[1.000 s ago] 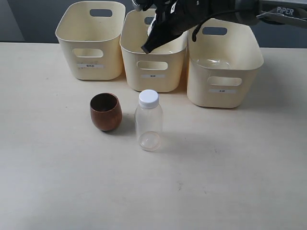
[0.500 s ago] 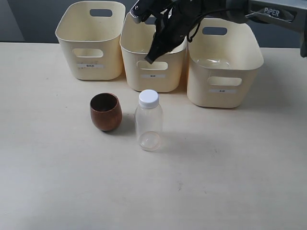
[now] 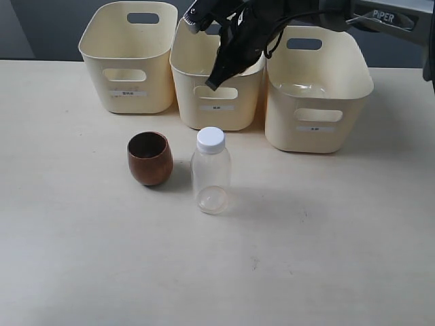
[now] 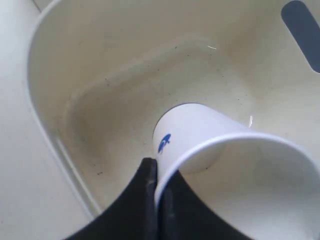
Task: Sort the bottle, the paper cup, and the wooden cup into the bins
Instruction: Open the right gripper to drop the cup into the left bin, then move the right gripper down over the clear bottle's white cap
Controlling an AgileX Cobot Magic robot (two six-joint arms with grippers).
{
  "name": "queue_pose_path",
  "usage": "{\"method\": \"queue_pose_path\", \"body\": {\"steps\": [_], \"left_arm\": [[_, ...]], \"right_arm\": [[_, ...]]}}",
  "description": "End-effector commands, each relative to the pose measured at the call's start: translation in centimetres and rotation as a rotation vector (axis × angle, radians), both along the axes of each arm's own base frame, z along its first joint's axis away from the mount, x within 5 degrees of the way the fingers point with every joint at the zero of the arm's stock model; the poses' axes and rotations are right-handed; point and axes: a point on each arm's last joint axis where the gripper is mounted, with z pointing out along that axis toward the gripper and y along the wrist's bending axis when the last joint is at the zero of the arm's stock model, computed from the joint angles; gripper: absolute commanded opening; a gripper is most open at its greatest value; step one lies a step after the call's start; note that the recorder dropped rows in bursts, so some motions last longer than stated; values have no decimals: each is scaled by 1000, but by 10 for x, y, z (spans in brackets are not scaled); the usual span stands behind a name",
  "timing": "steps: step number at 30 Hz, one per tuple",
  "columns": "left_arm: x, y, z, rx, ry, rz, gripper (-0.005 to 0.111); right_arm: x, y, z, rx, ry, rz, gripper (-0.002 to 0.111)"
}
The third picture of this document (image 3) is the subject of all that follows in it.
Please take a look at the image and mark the black cable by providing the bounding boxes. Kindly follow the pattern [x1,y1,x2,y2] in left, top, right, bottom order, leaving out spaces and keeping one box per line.
[263,10,327,59]

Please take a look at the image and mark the middle cream plastic bin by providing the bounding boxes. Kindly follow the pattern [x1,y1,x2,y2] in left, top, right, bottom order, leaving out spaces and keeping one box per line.
[169,19,265,131]

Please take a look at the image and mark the cream plastic bin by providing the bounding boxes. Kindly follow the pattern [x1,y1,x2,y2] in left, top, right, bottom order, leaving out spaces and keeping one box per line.
[78,1,178,114]
[169,19,265,131]
[264,26,374,153]

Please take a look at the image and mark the right cream plastic bin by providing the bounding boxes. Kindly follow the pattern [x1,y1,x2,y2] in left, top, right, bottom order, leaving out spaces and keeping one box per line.
[264,26,374,153]

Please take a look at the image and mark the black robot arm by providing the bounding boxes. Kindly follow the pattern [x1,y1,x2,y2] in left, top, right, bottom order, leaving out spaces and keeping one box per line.
[190,1,434,90]

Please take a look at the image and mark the left cream plastic bin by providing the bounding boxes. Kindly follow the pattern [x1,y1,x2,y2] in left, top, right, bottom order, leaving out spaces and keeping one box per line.
[78,1,178,114]

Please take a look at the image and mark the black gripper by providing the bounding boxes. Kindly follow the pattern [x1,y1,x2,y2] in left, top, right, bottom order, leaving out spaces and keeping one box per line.
[206,1,285,91]

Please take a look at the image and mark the brown wooden cup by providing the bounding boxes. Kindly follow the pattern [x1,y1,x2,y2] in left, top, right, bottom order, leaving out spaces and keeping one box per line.
[127,131,174,187]

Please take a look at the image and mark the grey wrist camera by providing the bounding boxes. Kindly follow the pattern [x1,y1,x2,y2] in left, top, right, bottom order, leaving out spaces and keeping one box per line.
[183,0,218,34]

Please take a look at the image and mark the clear plastic bottle white cap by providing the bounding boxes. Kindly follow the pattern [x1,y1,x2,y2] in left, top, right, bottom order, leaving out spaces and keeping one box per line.
[191,126,231,215]

